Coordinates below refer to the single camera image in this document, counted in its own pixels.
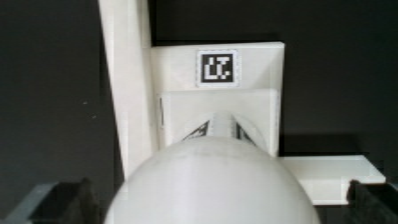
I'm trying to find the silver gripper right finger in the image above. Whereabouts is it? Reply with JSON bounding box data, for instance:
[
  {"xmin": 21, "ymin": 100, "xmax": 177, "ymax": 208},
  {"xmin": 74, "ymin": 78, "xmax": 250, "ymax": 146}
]
[{"xmin": 344, "ymin": 180, "xmax": 398, "ymax": 224}]

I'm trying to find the white L-shaped wall fence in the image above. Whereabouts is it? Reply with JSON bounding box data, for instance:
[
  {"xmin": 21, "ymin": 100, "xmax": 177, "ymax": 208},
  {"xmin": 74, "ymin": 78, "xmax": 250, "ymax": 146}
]
[{"xmin": 97, "ymin": 0, "xmax": 385, "ymax": 205}]

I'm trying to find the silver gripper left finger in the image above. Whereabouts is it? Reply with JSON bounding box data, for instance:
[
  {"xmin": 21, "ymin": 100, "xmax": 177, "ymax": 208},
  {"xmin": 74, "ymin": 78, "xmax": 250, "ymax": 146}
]
[{"xmin": 3, "ymin": 178, "xmax": 101, "ymax": 224}]

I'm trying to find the white lamp base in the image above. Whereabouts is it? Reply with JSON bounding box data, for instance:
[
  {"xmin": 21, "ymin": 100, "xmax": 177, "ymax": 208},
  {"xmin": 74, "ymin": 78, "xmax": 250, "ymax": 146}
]
[{"xmin": 150, "ymin": 42, "xmax": 284, "ymax": 155}]

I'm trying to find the white lamp bulb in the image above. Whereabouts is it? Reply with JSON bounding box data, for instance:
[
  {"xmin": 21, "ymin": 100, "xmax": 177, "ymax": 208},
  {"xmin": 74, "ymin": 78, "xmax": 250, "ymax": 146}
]
[{"xmin": 104, "ymin": 112, "xmax": 319, "ymax": 224}]

